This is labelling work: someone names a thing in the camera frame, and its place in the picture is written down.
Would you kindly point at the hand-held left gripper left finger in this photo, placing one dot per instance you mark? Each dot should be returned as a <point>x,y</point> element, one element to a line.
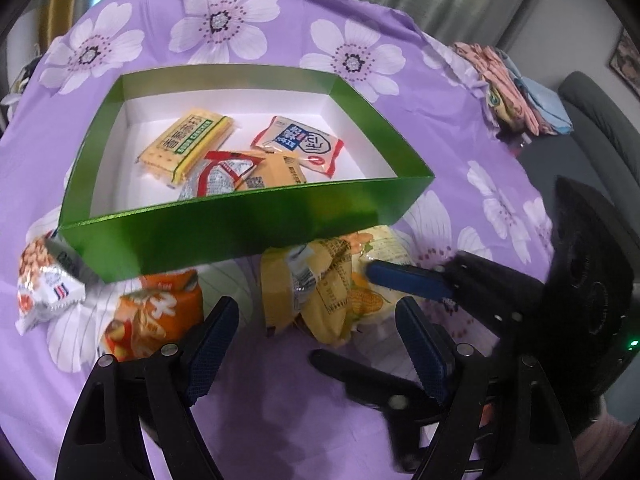
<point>210,350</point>

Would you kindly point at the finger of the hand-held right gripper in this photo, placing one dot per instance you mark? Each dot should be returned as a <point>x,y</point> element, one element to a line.
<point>405,280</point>
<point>370,385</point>

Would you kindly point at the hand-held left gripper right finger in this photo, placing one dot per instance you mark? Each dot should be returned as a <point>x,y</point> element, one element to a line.
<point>420,350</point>

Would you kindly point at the pale corn print packet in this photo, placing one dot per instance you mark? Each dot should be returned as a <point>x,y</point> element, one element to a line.
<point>350,305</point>

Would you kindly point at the orange snack packet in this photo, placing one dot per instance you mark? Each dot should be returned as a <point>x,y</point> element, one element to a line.
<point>145,315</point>

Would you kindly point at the yellow snack packet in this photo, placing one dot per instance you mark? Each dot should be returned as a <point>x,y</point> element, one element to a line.
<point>295,280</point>

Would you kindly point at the green cardboard box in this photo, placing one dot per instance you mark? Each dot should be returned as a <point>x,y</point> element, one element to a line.
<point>225,235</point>

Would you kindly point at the yellow snack pouch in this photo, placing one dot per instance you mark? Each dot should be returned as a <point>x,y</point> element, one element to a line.
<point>275,170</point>

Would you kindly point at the white red blue packet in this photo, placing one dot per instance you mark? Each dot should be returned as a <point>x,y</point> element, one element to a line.
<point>300,142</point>

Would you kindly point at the clear red striped packet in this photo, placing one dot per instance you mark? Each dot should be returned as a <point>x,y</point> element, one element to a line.
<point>215,175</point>

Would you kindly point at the white peanut print packet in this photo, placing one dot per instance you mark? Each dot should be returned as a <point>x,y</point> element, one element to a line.
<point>42,285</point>

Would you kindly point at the yellow green cracker packet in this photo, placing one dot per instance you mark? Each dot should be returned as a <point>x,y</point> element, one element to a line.
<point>175,145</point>

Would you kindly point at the purple floral cloth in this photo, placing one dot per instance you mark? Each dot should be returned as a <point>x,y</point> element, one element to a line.
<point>300,410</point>

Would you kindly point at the light blue cloth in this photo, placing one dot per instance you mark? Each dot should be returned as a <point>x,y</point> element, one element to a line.
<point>550,105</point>

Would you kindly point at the pile of folded clothes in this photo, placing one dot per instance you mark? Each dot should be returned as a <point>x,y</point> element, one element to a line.
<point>500,85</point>

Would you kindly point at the gold patterned curtain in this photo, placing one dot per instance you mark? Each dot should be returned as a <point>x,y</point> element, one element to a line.
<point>60,5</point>

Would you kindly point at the framed wall picture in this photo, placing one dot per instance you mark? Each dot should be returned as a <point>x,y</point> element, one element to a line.
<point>627,57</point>

